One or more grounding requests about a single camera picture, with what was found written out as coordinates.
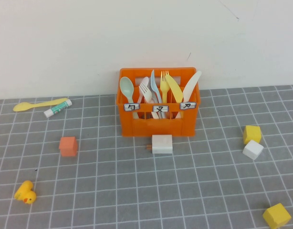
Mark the pale pink plastic spoon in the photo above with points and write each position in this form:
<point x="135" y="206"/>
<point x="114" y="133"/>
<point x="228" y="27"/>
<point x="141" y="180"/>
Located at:
<point x="144" y="80"/>

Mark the cream white plastic knife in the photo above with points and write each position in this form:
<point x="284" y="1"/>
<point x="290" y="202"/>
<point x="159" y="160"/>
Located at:
<point x="190" y="87"/>

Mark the light blue plastic fork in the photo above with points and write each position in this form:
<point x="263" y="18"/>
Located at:
<point x="154" y="83"/>

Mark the orange cube block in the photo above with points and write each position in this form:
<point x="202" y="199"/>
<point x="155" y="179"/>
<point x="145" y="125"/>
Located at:
<point x="68" y="147"/>

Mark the paper label reading spoon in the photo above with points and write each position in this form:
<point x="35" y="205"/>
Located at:
<point x="131" y="107"/>

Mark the white charger plug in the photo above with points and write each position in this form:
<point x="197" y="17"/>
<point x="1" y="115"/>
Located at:
<point x="162" y="144"/>

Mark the yellow plastic knife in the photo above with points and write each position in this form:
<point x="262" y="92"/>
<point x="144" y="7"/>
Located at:
<point x="175" y="91"/>

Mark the yellow plastic fork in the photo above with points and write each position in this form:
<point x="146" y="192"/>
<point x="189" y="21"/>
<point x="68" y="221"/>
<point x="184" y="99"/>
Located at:
<point x="164" y="89"/>

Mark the white plastic fork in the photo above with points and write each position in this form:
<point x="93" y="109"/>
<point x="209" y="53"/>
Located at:
<point x="145" y="91"/>

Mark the yellow cube block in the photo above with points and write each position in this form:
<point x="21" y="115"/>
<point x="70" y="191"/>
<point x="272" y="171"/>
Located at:
<point x="252" y="134"/>
<point x="277" y="216"/>

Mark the yellow rubber duck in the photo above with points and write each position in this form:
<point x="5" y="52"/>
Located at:
<point x="25" y="193"/>

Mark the yellow plastic spoon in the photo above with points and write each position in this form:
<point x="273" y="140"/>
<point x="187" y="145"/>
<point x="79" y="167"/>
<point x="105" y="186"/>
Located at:
<point x="23" y="106"/>

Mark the green and white glue stick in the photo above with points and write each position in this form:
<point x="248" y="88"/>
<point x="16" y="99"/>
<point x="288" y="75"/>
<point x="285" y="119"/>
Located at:
<point x="58" y="108"/>

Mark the paper label reading knife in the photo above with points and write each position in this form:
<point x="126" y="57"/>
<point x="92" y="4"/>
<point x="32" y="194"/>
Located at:
<point x="188" y="106"/>

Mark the mint green plastic spoon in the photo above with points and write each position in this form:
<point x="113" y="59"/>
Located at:
<point x="126" y="87"/>

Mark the paper label reading fork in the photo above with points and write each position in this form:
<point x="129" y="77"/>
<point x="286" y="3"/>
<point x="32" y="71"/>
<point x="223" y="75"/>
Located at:
<point x="160" y="109"/>

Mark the white cube block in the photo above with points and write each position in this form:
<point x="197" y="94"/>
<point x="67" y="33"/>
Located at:
<point x="253" y="150"/>

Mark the orange plastic cutlery holder crate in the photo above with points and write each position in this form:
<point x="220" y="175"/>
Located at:
<point x="158" y="126"/>

